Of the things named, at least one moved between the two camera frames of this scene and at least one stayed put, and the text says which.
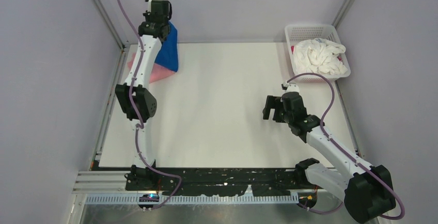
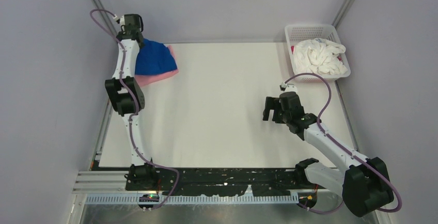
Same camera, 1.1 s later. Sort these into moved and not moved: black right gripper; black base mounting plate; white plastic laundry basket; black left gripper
Moved: black left gripper
Not moved: black base mounting plate; black right gripper; white plastic laundry basket
